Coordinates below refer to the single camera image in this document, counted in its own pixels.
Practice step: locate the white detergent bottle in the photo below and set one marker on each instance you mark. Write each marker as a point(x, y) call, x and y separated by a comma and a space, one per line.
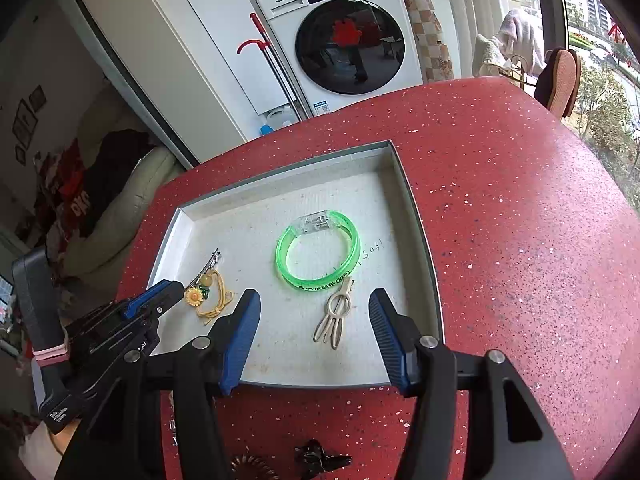
point(266, 129)

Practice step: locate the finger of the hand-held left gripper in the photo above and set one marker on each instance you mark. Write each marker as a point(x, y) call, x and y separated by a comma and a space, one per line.
point(125, 332)
point(150, 299)

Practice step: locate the small dark picture frame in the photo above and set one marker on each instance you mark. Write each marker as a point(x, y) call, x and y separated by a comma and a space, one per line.
point(37, 94)
point(20, 154)

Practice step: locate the orange chair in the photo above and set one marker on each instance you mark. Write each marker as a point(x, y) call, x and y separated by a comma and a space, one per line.
point(562, 85)

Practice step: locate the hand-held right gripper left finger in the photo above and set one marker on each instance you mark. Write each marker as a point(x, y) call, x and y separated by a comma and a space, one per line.
point(245, 340)

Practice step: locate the beige cushion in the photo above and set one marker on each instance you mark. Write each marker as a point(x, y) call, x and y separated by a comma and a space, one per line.
point(487, 55)

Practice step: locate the white washing machine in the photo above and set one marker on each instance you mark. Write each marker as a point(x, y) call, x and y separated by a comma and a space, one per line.
point(280, 25)

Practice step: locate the beige sofa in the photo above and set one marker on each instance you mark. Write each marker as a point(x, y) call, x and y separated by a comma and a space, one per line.
point(145, 185)

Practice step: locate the red window paper cutout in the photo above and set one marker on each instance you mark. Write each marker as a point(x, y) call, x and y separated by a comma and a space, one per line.
point(617, 35)

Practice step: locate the black claw hair clip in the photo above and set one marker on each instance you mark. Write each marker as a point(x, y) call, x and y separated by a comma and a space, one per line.
point(315, 457)

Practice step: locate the white tall cabinet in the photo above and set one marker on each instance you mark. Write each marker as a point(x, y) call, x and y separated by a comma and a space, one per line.
point(175, 35)

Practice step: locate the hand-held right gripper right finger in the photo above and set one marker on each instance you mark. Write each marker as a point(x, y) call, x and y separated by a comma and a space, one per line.
point(387, 340)

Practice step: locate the pink elastic band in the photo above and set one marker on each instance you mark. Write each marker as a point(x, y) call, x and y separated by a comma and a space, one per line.
point(50, 355)

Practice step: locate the white curtain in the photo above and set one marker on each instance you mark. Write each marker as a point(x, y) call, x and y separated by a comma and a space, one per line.
point(475, 5)

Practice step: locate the green translucent bangle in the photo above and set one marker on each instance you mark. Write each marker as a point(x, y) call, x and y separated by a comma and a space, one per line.
point(282, 260)

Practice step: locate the large dark picture frame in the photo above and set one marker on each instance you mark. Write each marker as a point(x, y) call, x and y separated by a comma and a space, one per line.
point(24, 122)

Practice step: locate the pink towel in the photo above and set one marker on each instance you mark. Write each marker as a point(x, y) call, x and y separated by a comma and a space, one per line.
point(520, 35)

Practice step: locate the dark window frame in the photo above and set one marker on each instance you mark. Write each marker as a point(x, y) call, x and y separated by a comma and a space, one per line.
point(555, 0)

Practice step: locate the checked patterned cloth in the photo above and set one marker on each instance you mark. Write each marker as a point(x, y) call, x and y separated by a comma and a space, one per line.
point(425, 25)

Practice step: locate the black clothing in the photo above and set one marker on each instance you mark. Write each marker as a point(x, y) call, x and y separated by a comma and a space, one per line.
point(115, 160)

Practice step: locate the red clothing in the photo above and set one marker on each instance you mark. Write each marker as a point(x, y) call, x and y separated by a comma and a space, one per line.
point(70, 200)

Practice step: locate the beige hair clip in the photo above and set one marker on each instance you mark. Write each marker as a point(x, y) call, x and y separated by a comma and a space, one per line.
point(334, 307)

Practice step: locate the grey shallow tray box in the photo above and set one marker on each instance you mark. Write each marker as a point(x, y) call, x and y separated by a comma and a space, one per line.
point(250, 240)

